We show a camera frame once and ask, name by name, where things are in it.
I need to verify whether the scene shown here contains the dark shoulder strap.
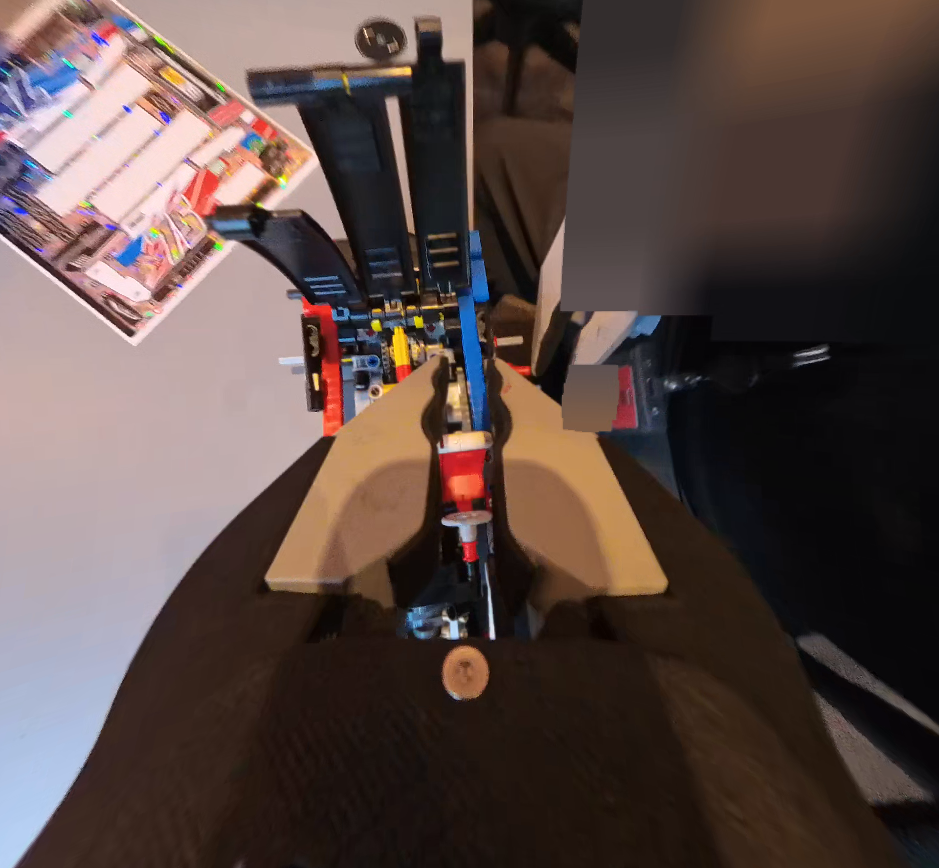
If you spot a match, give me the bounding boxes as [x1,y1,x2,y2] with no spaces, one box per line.
[664,341,833,394]

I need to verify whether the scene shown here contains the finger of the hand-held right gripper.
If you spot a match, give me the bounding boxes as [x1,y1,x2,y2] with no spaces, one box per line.
[530,215,638,379]

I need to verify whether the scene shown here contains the round desk grommet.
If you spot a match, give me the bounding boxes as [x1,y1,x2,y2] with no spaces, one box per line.
[354,17,408,61]

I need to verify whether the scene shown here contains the holographic sticker sheet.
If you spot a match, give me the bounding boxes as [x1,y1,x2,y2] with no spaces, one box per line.
[0,0,318,347]

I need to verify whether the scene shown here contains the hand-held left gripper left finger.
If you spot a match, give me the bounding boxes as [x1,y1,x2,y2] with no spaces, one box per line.
[264,356,452,608]

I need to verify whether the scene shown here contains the toy brick race car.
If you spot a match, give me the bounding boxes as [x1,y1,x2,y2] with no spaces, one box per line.
[204,16,531,643]

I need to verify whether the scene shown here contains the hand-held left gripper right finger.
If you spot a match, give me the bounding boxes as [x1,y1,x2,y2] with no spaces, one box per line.
[486,360,670,623]

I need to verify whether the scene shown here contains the person's dark clothed body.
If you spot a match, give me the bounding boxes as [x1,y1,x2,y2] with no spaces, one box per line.
[469,112,939,737]

